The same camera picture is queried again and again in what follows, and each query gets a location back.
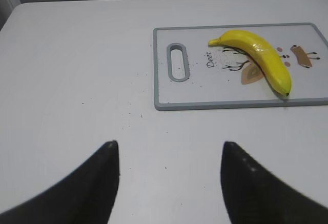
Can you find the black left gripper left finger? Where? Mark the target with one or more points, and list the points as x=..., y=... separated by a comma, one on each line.
x=87, y=195

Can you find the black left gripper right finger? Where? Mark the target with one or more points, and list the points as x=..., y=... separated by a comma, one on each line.
x=252, y=194

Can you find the yellow plastic banana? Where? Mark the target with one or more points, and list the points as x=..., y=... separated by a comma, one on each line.
x=262, y=53

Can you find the white grey-rimmed cutting board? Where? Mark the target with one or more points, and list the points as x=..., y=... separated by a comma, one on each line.
x=190, y=75

